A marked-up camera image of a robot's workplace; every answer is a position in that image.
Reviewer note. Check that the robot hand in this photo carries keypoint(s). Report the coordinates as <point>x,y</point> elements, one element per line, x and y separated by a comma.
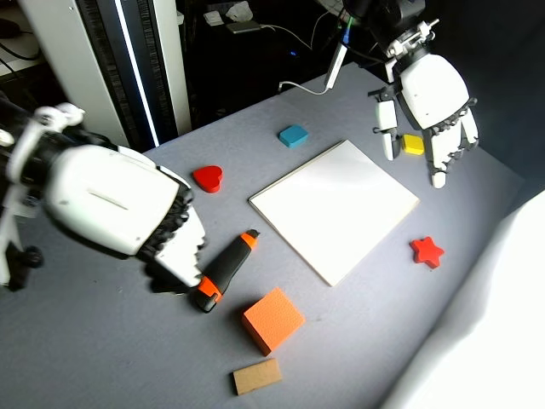
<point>434,91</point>
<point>110,200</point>

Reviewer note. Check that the black and orange utility knife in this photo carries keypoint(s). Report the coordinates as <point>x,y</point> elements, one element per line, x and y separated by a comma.
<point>227,266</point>

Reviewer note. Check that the orange cube block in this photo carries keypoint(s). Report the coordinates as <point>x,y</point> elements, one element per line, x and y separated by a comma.
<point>274,319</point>

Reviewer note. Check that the yellow block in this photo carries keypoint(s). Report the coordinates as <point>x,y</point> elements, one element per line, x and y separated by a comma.
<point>413,145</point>

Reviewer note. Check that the red heart block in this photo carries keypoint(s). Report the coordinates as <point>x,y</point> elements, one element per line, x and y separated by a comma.
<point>208,178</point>

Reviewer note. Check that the white adapter with blue plug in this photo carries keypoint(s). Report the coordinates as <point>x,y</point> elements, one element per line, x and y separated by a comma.
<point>336,64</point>

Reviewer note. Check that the white column with light strip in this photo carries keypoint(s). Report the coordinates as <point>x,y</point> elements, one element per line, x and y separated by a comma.
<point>72,64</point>

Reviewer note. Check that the blue rounded block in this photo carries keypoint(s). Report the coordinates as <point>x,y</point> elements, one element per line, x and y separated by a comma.
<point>294,136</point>

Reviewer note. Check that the grey table cloth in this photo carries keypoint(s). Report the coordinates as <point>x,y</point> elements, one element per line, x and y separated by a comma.
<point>127,349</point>

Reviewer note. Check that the white paper pad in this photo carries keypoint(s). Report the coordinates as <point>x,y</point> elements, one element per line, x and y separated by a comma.
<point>336,209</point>

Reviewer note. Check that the red star block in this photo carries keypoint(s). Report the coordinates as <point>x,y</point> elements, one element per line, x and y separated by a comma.
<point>426,251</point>

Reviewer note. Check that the white desk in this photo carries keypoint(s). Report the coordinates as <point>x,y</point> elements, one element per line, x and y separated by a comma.
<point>21,55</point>

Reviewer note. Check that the grey flat device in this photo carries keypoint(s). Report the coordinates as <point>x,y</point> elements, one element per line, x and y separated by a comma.
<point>242,27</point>

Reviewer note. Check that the small white box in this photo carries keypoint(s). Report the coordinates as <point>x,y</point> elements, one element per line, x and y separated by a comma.
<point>212,18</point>

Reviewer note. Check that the white crumpled item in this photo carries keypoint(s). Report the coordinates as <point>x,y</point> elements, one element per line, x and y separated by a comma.
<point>239,10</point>

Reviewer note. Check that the flat wooden block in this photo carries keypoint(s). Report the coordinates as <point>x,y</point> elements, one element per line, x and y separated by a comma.
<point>257,377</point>

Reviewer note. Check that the white blurred cover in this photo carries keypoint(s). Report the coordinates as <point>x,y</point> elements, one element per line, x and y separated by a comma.
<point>489,319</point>

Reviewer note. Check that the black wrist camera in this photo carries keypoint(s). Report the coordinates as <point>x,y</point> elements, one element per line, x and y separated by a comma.
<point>27,262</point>

